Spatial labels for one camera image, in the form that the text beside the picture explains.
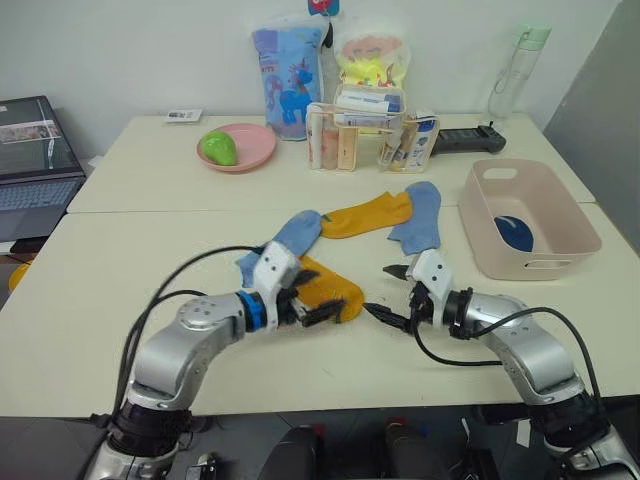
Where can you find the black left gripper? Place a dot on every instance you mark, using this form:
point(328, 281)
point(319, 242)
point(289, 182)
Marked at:
point(290, 312)

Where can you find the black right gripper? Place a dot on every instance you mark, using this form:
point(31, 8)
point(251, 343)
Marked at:
point(420, 305)

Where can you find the mustard yellow sock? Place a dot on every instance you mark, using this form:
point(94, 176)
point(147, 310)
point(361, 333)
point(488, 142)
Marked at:
point(345, 292)
point(360, 217)

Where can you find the light blue sock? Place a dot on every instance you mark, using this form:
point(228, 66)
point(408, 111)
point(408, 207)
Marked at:
point(420, 225)
point(300, 232)

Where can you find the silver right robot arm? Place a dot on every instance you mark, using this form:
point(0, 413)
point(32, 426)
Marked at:
point(520, 340)

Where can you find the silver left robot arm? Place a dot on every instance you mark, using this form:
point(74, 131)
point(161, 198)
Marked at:
point(170, 350)

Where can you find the pink plastic container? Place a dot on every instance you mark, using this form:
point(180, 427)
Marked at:
point(560, 220)

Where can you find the dark blue sock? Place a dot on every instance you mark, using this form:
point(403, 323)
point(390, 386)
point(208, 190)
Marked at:
point(515, 235)

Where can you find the clear beige-rimmed organizer box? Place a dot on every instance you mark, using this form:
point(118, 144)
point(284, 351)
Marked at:
point(395, 100)
point(387, 150)
point(350, 150)

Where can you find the pink bottle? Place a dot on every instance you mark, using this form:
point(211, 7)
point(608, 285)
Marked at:
point(327, 145)

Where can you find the white blue soap bottle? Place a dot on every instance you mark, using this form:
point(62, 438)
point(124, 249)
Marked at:
point(422, 145)

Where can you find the dark rounded shape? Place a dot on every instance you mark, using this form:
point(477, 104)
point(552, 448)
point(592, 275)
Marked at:
point(292, 455)

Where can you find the pink plate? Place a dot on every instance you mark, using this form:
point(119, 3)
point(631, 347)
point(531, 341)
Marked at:
point(252, 145)

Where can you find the black handheld controller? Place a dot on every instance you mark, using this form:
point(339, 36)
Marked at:
point(465, 140)

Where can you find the white blue tube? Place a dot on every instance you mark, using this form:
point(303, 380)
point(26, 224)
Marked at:
point(360, 103)
point(365, 120)

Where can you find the green toy avocado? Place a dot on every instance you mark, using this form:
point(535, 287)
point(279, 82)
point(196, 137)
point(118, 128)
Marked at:
point(217, 147)

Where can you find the blue unicorn print bag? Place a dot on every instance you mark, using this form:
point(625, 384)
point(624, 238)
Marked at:
point(290, 75)

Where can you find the small white card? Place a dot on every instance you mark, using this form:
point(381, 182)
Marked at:
point(183, 115)

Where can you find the grey hanging fabric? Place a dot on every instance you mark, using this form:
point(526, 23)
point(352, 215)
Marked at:
point(329, 70)

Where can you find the yellow cartoon print bag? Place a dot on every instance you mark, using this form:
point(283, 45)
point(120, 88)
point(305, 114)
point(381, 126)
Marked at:
point(370, 65)

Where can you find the clear bottle with green lid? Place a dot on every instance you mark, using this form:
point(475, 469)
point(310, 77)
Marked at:
point(520, 70)

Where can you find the red blue hang tag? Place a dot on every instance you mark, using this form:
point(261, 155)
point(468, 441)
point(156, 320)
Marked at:
point(322, 6)

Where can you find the yellow round object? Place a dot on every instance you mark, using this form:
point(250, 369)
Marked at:
point(21, 276)

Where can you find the grey laptop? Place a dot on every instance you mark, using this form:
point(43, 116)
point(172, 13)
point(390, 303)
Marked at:
point(30, 150)

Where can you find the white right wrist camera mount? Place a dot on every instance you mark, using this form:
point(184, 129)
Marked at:
point(432, 280)

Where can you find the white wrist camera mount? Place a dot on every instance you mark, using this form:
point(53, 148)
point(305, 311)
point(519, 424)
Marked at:
point(272, 275)
point(432, 280)

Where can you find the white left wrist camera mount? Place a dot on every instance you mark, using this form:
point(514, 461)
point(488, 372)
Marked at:
point(272, 275)

